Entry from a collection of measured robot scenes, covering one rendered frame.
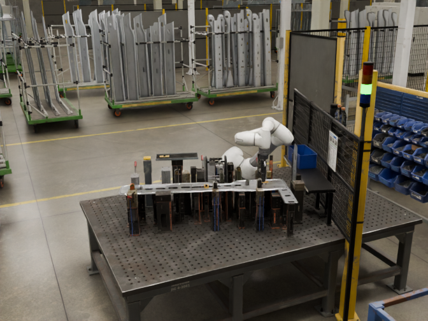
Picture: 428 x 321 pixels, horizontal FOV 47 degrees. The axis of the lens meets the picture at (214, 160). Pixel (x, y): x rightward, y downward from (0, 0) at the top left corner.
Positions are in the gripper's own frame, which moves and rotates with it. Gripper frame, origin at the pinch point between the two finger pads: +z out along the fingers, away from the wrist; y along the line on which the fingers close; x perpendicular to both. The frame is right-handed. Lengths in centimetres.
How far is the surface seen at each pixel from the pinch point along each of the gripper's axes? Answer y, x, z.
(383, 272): 22, 102, 83
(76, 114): -575, -256, 78
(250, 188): 7.9, -11.8, 6.1
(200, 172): -16, -51, -1
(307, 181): 5.3, 36.3, 2.9
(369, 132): 53, 64, -51
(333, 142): 11, 54, -32
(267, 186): 6.7, 2.6, 6.0
